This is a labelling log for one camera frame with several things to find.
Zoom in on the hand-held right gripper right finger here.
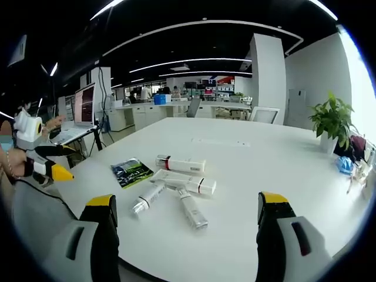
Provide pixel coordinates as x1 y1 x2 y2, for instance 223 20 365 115
255 191 334 282

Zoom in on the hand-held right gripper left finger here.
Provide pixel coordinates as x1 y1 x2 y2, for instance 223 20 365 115
41 193 121 282

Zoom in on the white skincare bottle clear cap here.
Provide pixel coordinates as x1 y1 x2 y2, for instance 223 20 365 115
130 179 167 220
175 187 210 231

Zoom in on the white box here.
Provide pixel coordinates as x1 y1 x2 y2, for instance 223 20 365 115
155 154 207 173
150 168 217 196

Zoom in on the blue storage box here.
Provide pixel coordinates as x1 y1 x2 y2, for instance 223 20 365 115
153 94 173 106

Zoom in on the person's left hand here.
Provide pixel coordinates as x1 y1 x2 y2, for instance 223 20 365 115
4 147 33 179

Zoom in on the person's grey clothing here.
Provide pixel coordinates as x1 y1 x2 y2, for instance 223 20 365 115
11 175 80 267

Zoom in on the open white laptop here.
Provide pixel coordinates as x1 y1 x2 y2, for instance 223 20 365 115
56 82 98 145

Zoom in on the green black printed packet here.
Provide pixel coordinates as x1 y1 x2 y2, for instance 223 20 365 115
110 156 155 190

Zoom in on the blue crumpled bag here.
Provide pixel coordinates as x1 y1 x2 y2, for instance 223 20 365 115
335 156 355 177

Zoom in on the small wooden figure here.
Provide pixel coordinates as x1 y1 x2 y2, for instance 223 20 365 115
345 163 372 195

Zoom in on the white plant pot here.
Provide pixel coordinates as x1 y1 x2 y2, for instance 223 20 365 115
319 132 338 156

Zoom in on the dark red bag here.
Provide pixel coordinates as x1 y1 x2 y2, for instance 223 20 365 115
348 134 368 163

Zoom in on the white chair back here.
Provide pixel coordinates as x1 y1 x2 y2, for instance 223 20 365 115
249 106 281 126

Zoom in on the green potted plant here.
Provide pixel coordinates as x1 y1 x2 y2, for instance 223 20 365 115
307 90 360 152

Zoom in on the white metal cabinet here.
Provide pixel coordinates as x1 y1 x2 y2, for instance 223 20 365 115
287 88 307 127

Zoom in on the grey office chair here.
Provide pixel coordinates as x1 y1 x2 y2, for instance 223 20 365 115
186 98 203 119

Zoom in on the black cable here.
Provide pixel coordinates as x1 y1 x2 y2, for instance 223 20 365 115
16 178 80 220

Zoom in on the white table cable cover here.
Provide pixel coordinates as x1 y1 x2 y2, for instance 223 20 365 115
190 137 251 148

